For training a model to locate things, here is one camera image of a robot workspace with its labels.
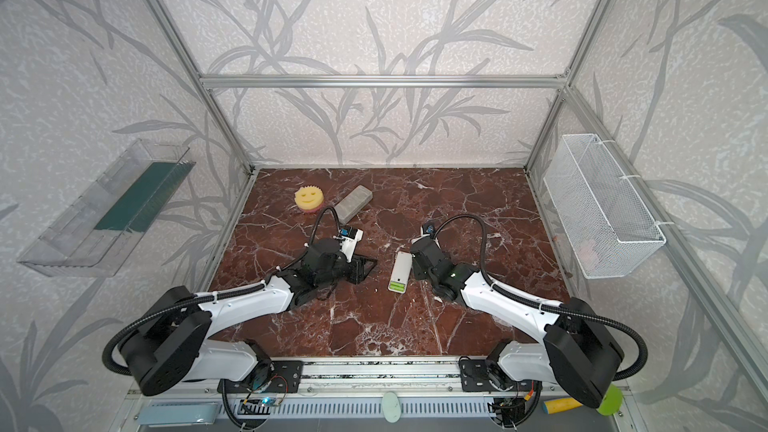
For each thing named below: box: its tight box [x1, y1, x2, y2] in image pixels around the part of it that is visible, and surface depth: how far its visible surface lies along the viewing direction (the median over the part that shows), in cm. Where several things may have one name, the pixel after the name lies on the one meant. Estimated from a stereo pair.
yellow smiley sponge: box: [294, 185, 325, 213], surface depth 110 cm
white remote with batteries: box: [388, 250, 413, 294], surface depth 93 cm
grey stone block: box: [334, 184, 373, 223], surface depth 110 cm
